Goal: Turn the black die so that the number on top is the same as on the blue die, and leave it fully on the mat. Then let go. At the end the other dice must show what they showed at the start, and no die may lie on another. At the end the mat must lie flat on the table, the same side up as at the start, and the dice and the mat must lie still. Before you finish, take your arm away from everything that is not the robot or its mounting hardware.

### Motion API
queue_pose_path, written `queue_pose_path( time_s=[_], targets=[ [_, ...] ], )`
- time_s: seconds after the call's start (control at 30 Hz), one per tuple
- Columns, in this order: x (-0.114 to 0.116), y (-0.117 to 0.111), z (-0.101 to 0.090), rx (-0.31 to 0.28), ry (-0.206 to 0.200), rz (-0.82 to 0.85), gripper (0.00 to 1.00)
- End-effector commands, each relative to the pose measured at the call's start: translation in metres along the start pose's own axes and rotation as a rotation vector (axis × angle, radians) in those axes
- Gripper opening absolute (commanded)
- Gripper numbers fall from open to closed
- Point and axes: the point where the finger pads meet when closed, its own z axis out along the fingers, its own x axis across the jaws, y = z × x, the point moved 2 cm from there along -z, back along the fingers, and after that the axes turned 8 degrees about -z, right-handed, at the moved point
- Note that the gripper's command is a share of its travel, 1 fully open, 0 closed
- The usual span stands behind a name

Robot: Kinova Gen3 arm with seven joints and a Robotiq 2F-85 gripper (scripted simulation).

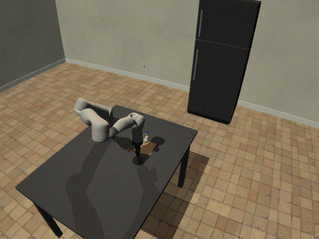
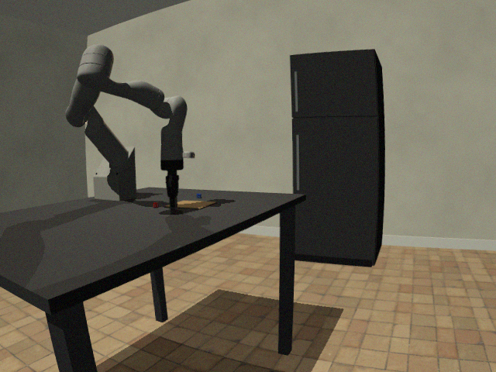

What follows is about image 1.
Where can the tan square mat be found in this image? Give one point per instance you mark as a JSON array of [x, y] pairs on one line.
[[147, 148]]

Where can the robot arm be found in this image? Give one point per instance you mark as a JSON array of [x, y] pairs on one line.
[[94, 115]]

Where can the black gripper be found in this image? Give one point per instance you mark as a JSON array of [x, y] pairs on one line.
[[137, 147]]

